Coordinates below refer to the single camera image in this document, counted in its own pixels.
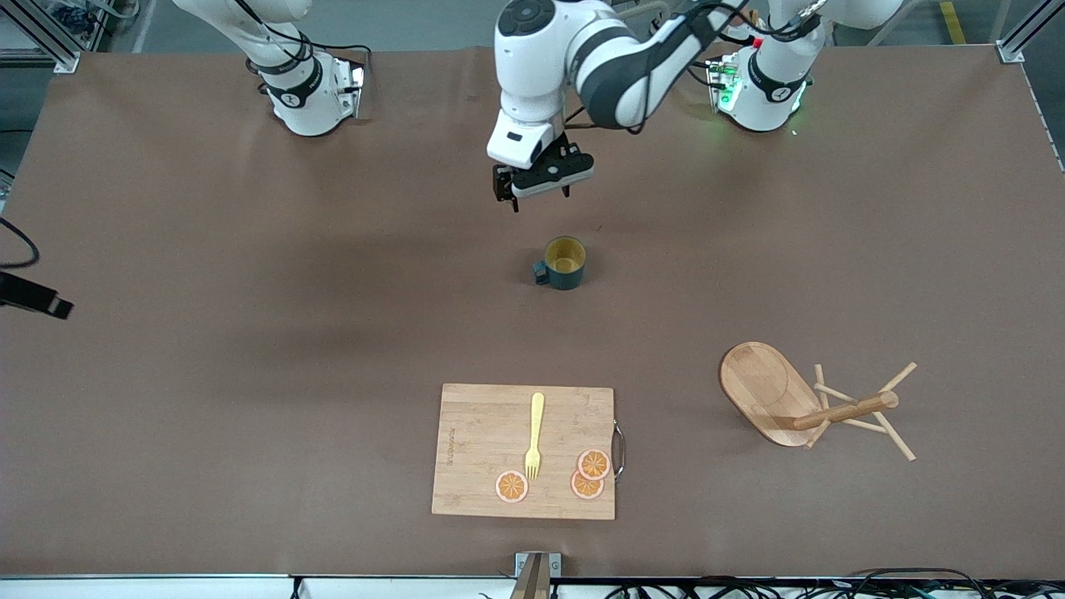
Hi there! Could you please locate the dark teal mug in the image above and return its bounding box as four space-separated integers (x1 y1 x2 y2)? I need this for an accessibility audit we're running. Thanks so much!
532 235 587 291

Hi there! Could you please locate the wooden mug tree rack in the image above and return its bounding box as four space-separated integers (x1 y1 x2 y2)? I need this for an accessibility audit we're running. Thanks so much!
719 341 919 463

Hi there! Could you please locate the yellow plastic fork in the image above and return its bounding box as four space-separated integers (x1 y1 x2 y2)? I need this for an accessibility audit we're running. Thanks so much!
523 392 547 482

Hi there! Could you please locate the bamboo cutting board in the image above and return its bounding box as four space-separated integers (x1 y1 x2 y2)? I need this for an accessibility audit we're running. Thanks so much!
431 383 627 522

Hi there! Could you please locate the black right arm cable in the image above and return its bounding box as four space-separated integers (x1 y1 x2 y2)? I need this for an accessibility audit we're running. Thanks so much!
0 218 40 269

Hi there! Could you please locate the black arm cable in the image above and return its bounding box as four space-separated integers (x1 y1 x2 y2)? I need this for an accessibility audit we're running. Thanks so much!
0 218 40 269
566 0 825 134

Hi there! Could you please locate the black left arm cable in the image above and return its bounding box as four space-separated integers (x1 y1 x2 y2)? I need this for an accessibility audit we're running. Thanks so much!
566 0 825 134

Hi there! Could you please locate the aluminium frame post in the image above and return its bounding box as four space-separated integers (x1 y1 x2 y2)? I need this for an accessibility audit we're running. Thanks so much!
996 0 1065 64
0 0 82 74

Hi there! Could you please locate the white table edge rail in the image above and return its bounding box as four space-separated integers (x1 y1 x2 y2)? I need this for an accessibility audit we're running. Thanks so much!
0 574 1065 599

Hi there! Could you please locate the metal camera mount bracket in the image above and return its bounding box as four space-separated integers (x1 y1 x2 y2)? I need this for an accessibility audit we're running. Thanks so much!
514 552 562 599

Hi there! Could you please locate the black cable bundle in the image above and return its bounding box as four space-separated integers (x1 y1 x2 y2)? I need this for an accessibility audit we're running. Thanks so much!
607 568 1065 599

